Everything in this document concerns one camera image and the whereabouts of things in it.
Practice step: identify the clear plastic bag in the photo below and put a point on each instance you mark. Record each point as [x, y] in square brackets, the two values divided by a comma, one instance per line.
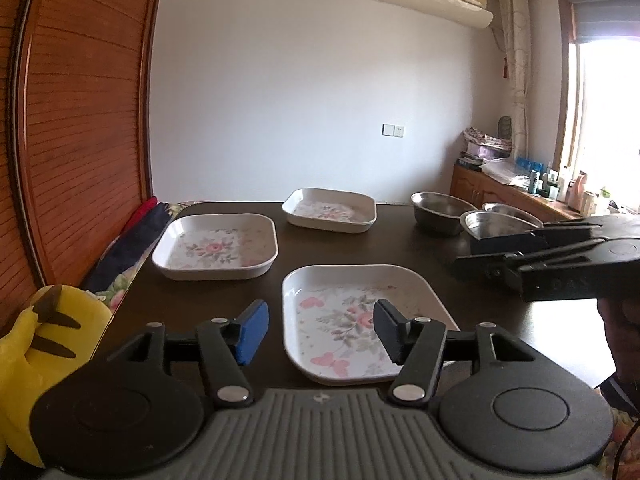
[505, 170]

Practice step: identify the stainless steel bowl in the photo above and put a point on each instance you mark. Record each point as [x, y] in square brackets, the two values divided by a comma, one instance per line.
[512, 210]
[492, 222]
[437, 212]

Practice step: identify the blue box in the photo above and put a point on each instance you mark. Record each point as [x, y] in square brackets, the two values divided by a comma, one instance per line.
[527, 164]

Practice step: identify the window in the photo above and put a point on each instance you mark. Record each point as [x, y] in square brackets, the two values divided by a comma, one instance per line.
[605, 120]

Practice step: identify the patterned folded cloth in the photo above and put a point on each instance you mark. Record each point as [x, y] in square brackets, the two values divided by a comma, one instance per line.
[482, 136]

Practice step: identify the white floral square plate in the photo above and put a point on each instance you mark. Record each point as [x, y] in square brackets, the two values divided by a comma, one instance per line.
[215, 247]
[327, 210]
[330, 320]

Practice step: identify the yellow plush toy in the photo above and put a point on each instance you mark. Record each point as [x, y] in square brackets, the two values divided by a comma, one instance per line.
[30, 350]

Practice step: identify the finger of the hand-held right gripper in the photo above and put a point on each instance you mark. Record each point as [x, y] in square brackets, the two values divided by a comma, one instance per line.
[500, 245]
[480, 266]

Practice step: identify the white wall switch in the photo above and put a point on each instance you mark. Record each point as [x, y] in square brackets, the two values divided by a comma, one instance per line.
[393, 130]

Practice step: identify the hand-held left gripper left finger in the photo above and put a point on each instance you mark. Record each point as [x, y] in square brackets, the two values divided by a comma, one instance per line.
[252, 332]

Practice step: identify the wooden cabinet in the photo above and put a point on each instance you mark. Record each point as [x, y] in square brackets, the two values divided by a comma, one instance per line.
[480, 187]

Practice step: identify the red and navy blanket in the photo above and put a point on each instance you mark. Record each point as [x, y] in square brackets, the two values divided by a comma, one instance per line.
[135, 240]

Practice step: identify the floral bedspread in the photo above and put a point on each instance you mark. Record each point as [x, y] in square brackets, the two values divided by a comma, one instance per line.
[116, 296]

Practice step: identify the wooden wardrobe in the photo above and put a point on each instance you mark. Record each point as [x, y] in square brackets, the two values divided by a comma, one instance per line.
[80, 110]

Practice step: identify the red curtain tassel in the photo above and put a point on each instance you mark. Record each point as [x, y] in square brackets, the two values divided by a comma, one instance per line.
[506, 67]

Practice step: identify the grey roller blind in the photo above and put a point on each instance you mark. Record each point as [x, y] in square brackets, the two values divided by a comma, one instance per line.
[600, 15]

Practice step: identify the dark stack of books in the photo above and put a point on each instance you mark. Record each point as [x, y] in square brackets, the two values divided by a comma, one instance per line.
[469, 162]

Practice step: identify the patterned cream curtain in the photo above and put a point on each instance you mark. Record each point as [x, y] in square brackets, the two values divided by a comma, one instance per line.
[517, 60]

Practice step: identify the purple box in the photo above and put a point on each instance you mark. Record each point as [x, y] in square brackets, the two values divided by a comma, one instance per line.
[487, 151]

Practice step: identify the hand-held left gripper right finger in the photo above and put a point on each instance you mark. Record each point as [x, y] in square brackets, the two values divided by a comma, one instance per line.
[386, 330]

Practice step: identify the person's right hand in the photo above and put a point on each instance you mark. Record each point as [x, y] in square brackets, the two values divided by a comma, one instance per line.
[622, 340]

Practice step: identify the floral patterned clothing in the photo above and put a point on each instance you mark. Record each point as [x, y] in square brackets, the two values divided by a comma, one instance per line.
[627, 415]

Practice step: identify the group of cosmetic bottles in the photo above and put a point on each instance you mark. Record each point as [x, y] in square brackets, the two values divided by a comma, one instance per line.
[570, 185]

